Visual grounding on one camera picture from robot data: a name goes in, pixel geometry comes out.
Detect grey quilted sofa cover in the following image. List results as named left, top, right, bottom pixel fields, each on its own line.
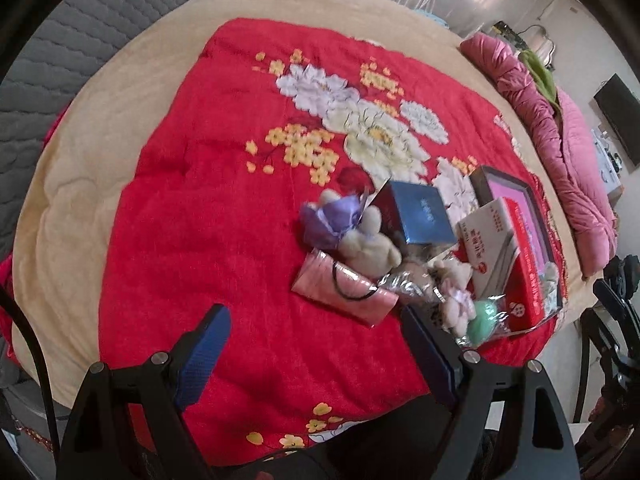
left=0, top=0, right=236, bottom=261

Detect green cloth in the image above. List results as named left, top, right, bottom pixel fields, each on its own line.
left=517, top=50, right=558, bottom=106

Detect small plush with pink bow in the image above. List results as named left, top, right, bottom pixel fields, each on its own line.
left=432, top=257, right=476, bottom=336

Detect black cable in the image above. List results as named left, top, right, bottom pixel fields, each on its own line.
left=0, top=285, right=56, bottom=441

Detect pink book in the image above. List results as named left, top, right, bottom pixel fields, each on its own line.
left=490, top=180, right=551, bottom=266

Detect red floral blanket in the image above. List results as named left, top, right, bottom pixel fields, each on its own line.
left=97, top=17, right=566, bottom=461

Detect clear plastic wrapped plush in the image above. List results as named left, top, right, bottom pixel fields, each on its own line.
left=377, top=257, right=441, bottom=306

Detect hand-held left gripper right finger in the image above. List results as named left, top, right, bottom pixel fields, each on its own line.
left=400, top=304, right=581, bottom=480

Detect plush bear with purple bow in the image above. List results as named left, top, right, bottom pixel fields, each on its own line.
left=300, top=189, right=403, bottom=278

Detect pink pouch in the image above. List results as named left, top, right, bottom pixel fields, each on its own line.
left=291, top=247, right=400, bottom=330

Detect black hair tie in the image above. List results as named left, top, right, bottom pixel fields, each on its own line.
left=331, top=264, right=381, bottom=302

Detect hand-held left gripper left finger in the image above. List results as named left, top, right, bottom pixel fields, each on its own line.
left=55, top=304, right=233, bottom=480

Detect black television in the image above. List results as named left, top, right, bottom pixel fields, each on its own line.
left=594, top=74, right=640, bottom=168

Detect dark blue box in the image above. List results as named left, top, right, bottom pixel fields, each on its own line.
left=372, top=180, right=458, bottom=261

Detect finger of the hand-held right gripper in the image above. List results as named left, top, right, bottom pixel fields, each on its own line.
left=592, top=277, right=628, bottom=326

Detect red tissue pack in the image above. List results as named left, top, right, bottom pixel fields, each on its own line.
left=456, top=197, right=561, bottom=336

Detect white drawer cabinet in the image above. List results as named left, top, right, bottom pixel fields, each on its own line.
left=590, top=127, right=626, bottom=196

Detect pink quilt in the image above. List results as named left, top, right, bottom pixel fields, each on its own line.
left=460, top=32, right=618, bottom=278

